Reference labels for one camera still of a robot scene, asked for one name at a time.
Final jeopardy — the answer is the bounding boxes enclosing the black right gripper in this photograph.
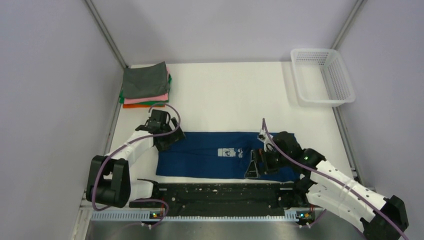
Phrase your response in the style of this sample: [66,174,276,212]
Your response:
[244,147,291,178]

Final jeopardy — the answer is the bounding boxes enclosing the dark blue t shirt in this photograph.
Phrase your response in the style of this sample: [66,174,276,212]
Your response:
[155,131,301,183]

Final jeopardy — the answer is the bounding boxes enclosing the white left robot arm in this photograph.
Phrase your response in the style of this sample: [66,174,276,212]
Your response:
[85,109,186,211]

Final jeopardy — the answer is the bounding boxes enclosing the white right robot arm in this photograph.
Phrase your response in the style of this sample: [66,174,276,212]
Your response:
[245,129,409,240]

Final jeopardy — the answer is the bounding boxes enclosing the folded pink t shirt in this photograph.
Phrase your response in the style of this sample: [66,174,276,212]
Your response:
[123,67,170,106]

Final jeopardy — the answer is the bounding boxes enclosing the folded orange t shirt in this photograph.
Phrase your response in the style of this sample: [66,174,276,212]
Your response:
[122,104,165,109]

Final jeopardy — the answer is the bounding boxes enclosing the folded grey t shirt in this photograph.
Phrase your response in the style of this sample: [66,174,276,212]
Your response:
[121,61,170,100]

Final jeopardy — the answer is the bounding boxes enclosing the folded green t shirt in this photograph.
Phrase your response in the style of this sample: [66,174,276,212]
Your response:
[118,74,173,108]

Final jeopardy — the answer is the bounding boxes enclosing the white perforated plastic basket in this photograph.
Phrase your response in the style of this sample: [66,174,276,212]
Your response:
[290,48,356,108]

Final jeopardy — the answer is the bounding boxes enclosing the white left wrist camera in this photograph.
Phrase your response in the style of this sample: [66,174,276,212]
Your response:
[149,110,160,121]

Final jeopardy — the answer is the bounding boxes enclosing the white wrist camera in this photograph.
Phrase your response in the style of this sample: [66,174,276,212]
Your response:
[257,129,270,145]
[149,110,160,121]

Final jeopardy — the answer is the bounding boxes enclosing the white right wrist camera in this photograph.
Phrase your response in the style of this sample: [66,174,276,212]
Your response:
[257,129,270,145]

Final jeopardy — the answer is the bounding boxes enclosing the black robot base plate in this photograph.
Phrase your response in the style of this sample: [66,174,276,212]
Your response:
[129,181,322,218]

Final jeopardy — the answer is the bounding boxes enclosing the white slotted cable duct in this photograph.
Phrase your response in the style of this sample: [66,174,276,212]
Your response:
[90,210,312,223]

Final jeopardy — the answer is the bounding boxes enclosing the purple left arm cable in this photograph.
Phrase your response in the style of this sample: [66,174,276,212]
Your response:
[91,102,182,229]

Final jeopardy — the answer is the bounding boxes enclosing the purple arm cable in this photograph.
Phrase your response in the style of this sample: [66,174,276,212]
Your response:
[261,117,410,240]
[91,102,182,229]

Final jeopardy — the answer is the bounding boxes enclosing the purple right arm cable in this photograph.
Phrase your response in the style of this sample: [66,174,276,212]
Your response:
[261,117,410,240]

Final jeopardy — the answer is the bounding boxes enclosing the left aluminium frame post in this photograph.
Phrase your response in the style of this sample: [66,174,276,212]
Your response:
[83,0,128,69]

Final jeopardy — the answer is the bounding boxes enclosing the aluminium frame post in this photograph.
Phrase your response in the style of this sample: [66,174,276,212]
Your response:
[331,0,368,51]
[83,0,128,69]

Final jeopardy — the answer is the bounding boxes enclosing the right aluminium frame post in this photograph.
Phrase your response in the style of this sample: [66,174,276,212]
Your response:
[331,0,368,51]

